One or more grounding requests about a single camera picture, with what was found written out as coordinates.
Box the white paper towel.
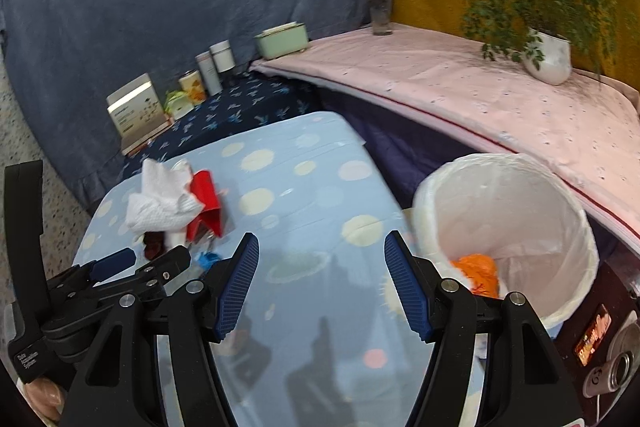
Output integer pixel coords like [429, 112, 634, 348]
[125, 158, 204, 235]

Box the red paper box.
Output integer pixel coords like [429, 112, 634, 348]
[186, 170, 224, 242]

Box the orange plastic bag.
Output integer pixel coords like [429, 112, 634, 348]
[451, 254, 499, 299]

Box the person's left hand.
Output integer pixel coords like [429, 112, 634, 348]
[22, 378, 66, 426]

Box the blue wrapper scrap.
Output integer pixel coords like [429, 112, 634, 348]
[196, 251, 221, 272]

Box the white botanical print box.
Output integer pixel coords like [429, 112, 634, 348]
[106, 74, 170, 155]

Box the white bin with liner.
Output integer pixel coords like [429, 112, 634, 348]
[412, 154, 599, 334]

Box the green yellow small packet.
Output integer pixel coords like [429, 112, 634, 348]
[164, 90, 194, 120]

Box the light blue dotted tablecloth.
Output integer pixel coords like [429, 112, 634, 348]
[71, 109, 566, 427]

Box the navy leaf print cloth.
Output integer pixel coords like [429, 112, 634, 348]
[119, 72, 323, 180]

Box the tall white pink bottle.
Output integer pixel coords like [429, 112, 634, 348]
[195, 51, 222, 96]

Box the white lidded jar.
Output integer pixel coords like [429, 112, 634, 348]
[209, 40, 235, 74]

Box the pink dotted sheet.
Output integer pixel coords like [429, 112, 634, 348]
[250, 24, 640, 251]

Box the blue grey fabric cover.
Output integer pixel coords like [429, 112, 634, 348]
[1, 0, 369, 207]

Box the mint green lunch box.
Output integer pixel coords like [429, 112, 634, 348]
[255, 22, 309, 60]

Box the white camera device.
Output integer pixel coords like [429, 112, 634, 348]
[582, 311, 639, 399]

